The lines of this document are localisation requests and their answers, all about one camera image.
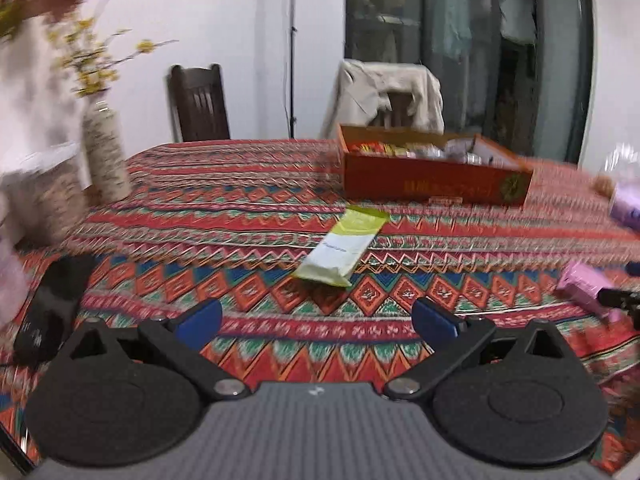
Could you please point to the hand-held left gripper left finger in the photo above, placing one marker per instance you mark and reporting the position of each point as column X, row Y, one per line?
column 200, row 320

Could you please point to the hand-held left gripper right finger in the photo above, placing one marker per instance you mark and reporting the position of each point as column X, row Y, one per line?
column 434, row 319

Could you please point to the black-framed sliding glass door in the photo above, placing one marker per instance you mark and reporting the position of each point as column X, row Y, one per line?
column 400, row 10

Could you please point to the floor lamp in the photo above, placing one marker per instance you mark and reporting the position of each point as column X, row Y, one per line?
column 292, row 60

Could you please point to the orange cardboard box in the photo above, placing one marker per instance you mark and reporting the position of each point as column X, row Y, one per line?
column 425, row 185

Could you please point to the pile of snack packets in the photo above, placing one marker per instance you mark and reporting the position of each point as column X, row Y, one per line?
column 400, row 150

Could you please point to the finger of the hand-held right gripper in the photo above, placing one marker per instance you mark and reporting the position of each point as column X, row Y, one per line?
column 635, row 269
column 620, row 299

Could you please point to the jacket-draped wooden chair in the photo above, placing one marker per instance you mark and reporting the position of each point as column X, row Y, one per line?
column 400, row 110

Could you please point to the large pink ceramic vase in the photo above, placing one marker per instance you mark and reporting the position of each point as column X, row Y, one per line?
column 10, row 270

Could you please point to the pink snack packet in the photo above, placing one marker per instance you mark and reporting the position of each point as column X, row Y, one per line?
column 582, row 280

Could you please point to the small floral vase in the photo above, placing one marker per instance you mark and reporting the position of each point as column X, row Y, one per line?
column 107, row 155

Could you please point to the black smartphone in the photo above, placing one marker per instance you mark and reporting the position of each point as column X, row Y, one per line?
column 55, row 305

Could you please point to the beige jacket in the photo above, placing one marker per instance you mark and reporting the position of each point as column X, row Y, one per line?
column 365, row 90

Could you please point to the yellow flower sprigs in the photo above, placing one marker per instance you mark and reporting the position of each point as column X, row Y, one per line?
column 95, row 65

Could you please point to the purple tissue pack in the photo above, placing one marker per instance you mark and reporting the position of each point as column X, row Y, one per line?
column 627, row 207

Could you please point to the green snack packet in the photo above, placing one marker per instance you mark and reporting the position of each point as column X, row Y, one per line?
column 345, row 245

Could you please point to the hanging pale shirt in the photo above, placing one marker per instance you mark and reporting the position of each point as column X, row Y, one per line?
column 452, row 15

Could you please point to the clear plastic bag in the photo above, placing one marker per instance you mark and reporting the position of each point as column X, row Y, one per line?
column 620, row 160

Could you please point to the dark wooden chair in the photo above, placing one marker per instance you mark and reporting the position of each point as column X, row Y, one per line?
column 200, row 105

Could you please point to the glass jar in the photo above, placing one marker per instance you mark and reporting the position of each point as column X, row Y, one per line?
column 60, row 200

